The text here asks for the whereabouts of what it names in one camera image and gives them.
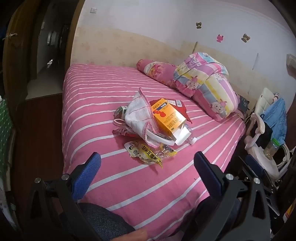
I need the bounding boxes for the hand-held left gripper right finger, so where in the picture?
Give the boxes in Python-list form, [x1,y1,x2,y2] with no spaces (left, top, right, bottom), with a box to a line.
[194,151,271,241]

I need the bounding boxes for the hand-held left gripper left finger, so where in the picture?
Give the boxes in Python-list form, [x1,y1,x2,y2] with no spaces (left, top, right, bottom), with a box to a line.
[24,152,102,241]

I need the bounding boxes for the clear plastic bottle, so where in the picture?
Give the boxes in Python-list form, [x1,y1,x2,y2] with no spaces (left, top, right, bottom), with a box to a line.
[185,124,197,145]

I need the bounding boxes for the clear wrapper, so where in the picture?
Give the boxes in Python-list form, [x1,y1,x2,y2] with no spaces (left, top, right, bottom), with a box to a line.
[154,144,177,161]

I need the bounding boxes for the pink strap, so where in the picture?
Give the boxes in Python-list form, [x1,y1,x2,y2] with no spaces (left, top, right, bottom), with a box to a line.
[112,118,130,136]

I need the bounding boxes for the yellow snack wrapper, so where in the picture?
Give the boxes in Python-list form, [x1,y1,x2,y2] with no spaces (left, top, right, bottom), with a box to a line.
[124,140,163,168]

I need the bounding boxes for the white plastic band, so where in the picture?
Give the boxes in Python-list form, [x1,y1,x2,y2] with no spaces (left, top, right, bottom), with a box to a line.
[146,130,175,145]

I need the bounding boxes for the red packet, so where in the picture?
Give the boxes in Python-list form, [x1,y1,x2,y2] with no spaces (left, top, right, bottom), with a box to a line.
[149,99,192,123]

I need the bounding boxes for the green box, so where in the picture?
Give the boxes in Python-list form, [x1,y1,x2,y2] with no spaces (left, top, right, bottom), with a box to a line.
[115,105,129,118]

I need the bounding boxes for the orange medicine box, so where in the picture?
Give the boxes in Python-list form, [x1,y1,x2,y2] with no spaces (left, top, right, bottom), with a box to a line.
[151,98,192,146]

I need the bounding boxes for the white cloth with pink edge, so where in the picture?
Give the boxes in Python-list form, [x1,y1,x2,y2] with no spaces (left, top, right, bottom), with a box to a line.
[125,88,160,147]

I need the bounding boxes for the person's left hand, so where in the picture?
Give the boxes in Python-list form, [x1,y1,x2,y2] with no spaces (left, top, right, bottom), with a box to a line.
[114,228,148,241]

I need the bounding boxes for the blue padded object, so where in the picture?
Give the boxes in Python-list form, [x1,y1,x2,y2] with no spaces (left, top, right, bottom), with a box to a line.
[245,155,264,179]

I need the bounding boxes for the person's left leg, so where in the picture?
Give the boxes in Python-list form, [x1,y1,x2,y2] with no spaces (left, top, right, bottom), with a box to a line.
[77,203,136,241]

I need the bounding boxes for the white high chair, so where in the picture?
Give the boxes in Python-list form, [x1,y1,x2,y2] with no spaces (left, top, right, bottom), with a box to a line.
[244,112,280,181]

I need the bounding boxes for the dark wooden cabinet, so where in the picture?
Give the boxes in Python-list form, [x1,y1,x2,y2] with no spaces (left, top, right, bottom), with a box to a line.
[14,70,66,183]

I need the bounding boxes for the jar with green lid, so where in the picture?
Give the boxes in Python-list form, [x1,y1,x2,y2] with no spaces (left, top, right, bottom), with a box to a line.
[264,138,279,160]

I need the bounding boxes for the black cloth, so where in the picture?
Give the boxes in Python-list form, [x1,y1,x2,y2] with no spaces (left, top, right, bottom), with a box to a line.
[257,122,273,149]

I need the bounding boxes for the bed with pink striped sheet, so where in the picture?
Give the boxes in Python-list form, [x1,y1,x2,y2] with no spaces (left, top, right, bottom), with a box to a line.
[61,64,247,241]

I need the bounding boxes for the folded colourful cartoon quilt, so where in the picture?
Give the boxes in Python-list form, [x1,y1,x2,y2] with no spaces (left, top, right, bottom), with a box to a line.
[173,52,241,122]

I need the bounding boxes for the blue cloth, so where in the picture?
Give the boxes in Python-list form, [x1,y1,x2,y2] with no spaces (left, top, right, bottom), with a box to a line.
[261,97,287,144]

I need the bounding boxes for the white chair back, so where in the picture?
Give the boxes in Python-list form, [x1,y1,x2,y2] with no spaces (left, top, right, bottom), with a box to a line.
[253,88,278,116]

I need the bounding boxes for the green patterned cloth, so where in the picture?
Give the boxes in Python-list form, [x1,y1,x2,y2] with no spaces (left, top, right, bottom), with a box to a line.
[0,98,13,176]

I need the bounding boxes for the pink floral pillow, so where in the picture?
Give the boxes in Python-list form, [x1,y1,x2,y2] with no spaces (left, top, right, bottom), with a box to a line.
[136,59,177,90]

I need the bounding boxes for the wooden door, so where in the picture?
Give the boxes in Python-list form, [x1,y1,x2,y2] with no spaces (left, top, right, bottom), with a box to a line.
[3,0,35,109]

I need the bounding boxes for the white wall box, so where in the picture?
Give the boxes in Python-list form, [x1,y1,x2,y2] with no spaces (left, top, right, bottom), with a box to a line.
[286,54,296,76]

